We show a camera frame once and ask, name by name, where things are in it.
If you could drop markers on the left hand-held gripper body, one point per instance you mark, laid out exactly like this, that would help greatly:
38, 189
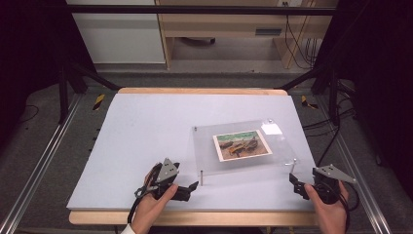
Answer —
167, 170

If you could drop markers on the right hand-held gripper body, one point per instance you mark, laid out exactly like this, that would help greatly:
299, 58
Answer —
331, 174

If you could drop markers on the clear acrylic photo frame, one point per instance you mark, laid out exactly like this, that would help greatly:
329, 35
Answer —
207, 156

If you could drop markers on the boats picture card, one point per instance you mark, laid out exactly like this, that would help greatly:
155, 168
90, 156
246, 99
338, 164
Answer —
242, 145

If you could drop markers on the person's left hand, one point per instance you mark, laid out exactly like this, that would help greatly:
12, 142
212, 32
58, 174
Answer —
151, 208

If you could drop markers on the person's right hand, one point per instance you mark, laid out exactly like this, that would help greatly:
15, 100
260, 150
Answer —
328, 214

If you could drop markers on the wooden table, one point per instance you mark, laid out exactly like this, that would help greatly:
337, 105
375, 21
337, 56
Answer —
201, 218

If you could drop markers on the white board sheet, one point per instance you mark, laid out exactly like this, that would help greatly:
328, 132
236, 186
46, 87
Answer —
146, 130

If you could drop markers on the yellow clamp right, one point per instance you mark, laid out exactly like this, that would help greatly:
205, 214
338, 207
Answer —
307, 103

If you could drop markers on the yellow clamp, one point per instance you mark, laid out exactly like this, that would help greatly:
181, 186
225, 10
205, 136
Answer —
307, 103
99, 101

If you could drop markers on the black metal stand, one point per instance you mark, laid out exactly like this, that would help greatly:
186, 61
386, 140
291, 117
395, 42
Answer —
63, 97
332, 97

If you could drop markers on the yellow clamp left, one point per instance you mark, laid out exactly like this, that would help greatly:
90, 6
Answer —
99, 101

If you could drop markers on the black curtain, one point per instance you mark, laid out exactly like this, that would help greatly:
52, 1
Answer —
29, 42
383, 81

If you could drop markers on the white cabinet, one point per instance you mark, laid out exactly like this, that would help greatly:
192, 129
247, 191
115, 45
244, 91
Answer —
120, 39

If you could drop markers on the grey desk label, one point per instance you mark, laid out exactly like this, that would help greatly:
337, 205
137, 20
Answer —
268, 31

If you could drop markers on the wooden desk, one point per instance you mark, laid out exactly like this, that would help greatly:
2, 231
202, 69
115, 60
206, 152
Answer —
227, 22

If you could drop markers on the aluminium rail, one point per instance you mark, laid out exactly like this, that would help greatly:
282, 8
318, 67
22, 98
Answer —
42, 156
354, 162

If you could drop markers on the black horizontal frame bar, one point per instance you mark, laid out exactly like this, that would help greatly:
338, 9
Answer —
195, 9

